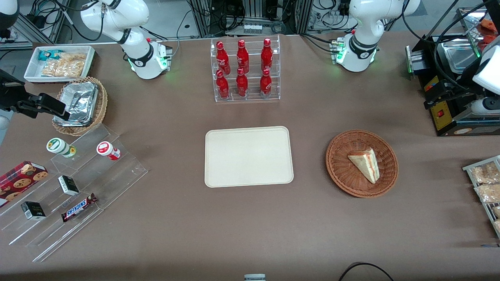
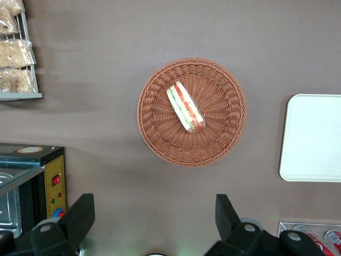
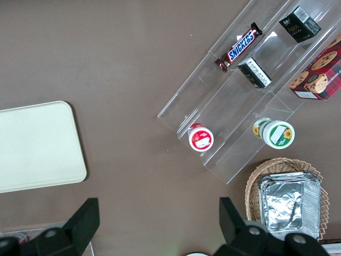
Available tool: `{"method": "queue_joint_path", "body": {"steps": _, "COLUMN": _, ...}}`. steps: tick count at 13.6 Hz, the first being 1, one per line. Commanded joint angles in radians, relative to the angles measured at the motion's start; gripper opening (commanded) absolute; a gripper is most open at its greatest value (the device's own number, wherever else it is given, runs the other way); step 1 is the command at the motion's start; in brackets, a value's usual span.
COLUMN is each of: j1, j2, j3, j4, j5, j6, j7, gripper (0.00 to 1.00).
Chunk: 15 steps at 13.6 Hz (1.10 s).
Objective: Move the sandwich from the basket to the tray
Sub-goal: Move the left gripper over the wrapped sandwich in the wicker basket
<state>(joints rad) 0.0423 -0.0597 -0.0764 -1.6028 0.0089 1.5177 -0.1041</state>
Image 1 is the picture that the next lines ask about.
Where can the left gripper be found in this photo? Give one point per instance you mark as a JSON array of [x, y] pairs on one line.
[[459, 86]]

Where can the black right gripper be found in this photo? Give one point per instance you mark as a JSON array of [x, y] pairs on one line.
[[8, 95]]

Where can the triangular sandwich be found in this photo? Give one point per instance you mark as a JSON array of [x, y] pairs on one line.
[[366, 164]]

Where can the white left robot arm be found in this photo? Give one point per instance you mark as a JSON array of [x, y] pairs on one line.
[[361, 43]]

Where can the light oval wicker basket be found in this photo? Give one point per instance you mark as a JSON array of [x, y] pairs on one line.
[[102, 103]]

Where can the brown round wicker basket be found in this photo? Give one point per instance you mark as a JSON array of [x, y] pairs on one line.
[[343, 171]]

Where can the beige rectangular serving tray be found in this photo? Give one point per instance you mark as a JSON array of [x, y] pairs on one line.
[[249, 157]]

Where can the black food warmer cabinet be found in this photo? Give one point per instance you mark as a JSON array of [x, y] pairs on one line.
[[449, 121]]

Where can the white rectangular snack bin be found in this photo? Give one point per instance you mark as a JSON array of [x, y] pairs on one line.
[[33, 72]]

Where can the aluminium foil container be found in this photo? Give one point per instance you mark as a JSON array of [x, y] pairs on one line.
[[80, 102]]

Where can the green lid white cup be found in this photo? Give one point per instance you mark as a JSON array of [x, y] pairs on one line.
[[58, 146]]

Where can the clear bag of chips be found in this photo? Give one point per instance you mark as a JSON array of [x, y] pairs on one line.
[[64, 66]]

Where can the teal snack packet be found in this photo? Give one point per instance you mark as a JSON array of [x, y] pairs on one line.
[[49, 54]]

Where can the red cookie box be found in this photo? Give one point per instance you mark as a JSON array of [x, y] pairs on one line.
[[19, 179]]

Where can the red lid white cup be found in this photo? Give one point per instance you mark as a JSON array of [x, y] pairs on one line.
[[106, 150]]

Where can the small black carton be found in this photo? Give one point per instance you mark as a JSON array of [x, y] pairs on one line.
[[68, 185], [33, 210]]

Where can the clear bag of crackers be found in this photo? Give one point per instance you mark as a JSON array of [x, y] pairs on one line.
[[496, 211], [488, 193], [484, 173], [497, 226]]

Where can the clear acrylic stepped display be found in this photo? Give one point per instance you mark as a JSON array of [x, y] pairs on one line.
[[113, 175]]

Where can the snickers chocolate bar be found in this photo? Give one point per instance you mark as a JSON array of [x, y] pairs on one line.
[[78, 208]]

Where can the red cola bottle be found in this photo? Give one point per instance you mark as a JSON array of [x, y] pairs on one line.
[[242, 85], [222, 86], [266, 55], [265, 85], [242, 57], [222, 58]]

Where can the clear acrylic bottle rack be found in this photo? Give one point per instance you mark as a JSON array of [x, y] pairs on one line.
[[252, 64]]

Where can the white power strip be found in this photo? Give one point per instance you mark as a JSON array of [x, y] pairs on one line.
[[252, 28]]

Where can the small grey device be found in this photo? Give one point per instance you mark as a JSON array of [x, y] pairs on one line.
[[254, 277]]

